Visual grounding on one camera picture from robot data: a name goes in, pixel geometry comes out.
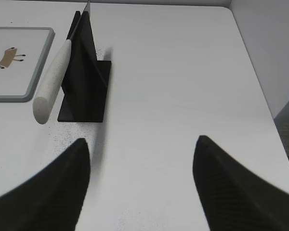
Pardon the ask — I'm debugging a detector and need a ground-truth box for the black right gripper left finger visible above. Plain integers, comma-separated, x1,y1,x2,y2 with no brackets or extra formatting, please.
0,138,90,231

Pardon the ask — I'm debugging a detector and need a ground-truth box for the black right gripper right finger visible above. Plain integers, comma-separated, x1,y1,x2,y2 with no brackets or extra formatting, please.
193,135,289,231

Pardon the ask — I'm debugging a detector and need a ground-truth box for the cleaver knife with white handle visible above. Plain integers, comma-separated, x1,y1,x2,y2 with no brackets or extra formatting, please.
33,1,91,124

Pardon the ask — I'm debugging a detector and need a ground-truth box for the black knife stand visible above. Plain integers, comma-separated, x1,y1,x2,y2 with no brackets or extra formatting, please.
57,11,111,123

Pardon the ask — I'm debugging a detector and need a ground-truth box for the white grey-rimmed cutting board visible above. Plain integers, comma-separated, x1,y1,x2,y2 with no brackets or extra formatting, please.
0,26,55,103

